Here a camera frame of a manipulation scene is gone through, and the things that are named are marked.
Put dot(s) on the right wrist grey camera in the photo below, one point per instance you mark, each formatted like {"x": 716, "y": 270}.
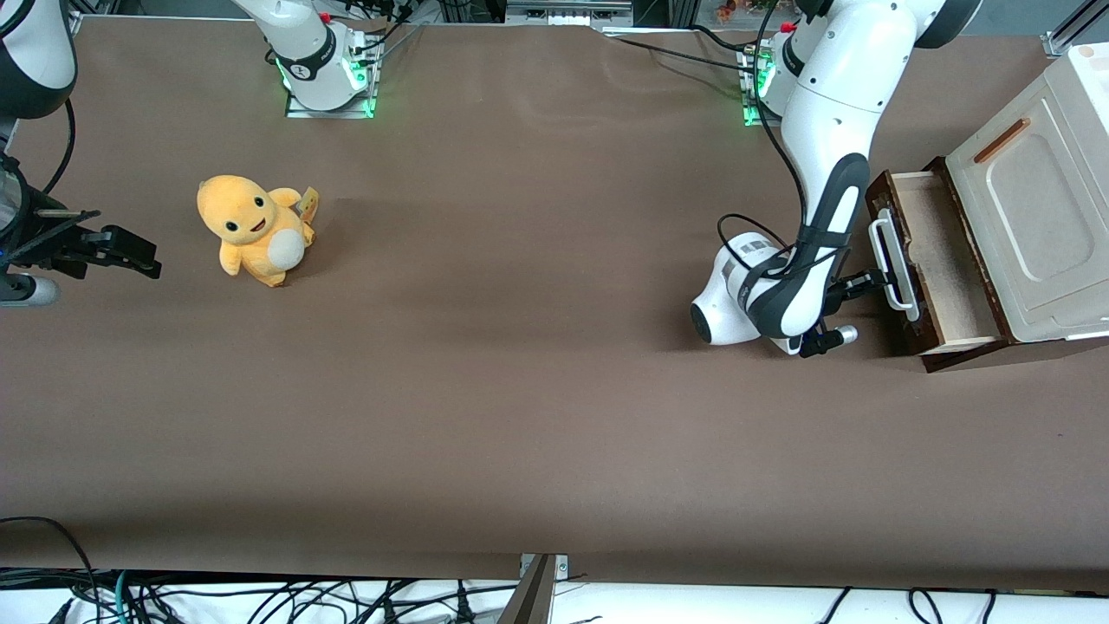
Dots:
{"x": 30, "y": 290}

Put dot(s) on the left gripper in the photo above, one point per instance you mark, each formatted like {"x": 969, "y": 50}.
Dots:
{"x": 842, "y": 289}

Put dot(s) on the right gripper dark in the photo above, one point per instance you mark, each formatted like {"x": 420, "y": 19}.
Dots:
{"x": 45, "y": 240}

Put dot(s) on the yellow plush toy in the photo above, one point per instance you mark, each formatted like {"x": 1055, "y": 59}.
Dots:
{"x": 251, "y": 225}

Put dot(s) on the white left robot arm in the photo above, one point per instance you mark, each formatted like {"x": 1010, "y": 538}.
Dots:
{"x": 832, "y": 113}

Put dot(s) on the dark angled bar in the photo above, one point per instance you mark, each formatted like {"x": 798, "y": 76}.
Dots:
{"x": 528, "y": 598}

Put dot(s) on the grey metal frame part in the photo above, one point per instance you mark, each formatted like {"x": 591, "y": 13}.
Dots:
{"x": 567, "y": 16}

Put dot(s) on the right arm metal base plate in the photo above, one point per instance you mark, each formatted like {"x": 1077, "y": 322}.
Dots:
{"x": 329, "y": 113}

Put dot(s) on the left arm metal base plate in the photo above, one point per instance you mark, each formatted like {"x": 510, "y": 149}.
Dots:
{"x": 762, "y": 121}

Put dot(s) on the brown table cover sheet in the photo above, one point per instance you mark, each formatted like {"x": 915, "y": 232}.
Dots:
{"x": 554, "y": 347}

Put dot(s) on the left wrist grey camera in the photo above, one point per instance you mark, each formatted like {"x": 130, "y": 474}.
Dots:
{"x": 847, "y": 334}

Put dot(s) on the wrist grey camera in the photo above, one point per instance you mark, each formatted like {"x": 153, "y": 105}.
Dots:
{"x": 847, "y": 334}
{"x": 30, "y": 290}

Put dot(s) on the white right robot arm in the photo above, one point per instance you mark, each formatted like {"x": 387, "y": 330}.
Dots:
{"x": 303, "y": 52}

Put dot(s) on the aluminium frame profile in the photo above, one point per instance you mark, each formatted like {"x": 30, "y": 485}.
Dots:
{"x": 1061, "y": 39}

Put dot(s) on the metal corner bracket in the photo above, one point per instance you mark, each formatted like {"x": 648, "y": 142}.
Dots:
{"x": 559, "y": 565}

